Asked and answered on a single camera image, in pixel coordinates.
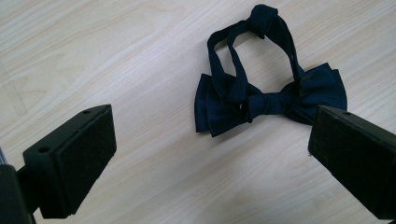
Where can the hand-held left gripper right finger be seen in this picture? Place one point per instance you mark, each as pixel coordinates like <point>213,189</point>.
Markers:
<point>355,155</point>

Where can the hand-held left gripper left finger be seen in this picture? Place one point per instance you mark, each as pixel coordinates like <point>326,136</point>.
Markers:
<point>74,161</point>

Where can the navy blue bow tie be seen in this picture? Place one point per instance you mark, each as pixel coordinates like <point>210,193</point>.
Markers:
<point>267,102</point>

